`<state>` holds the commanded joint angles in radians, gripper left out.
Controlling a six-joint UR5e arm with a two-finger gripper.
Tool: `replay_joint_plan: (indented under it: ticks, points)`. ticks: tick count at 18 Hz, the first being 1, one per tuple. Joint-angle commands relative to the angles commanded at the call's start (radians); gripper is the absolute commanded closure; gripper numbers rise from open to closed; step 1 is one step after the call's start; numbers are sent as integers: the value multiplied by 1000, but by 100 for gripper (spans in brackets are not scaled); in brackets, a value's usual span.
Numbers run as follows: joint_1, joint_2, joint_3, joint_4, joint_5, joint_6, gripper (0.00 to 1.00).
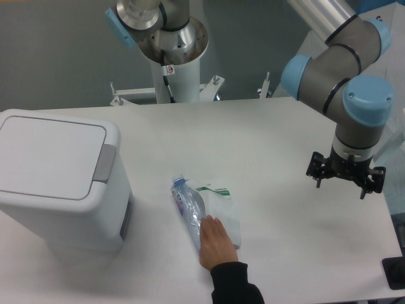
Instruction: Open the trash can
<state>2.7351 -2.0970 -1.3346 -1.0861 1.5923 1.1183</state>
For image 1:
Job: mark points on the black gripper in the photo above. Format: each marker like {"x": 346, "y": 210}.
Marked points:
{"x": 370, "y": 180}

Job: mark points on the white and green plastic pouch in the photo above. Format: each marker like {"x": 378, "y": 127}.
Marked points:
{"x": 216, "y": 201}

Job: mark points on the clear plastic water bottle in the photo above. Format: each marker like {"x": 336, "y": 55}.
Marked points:
{"x": 191, "y": 207}

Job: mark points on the white push-button trash can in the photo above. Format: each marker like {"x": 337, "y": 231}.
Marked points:
{"x": 62, "y": 177}

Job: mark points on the black sleeved forearm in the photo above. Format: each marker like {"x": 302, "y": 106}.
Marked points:
{"x": 231, "y": 284}

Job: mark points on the bare human hand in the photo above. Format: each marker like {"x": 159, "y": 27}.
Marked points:
{"x": 216, "y": 246}

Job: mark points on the black device at table edge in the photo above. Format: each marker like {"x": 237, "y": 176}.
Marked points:
{"x": 394, "y": 272}

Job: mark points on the white metal mounting frame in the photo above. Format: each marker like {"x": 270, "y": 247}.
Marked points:
{"x": 171, "y": 88}

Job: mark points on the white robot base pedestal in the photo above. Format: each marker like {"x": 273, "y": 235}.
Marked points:
{"x": 176, "y": 52}

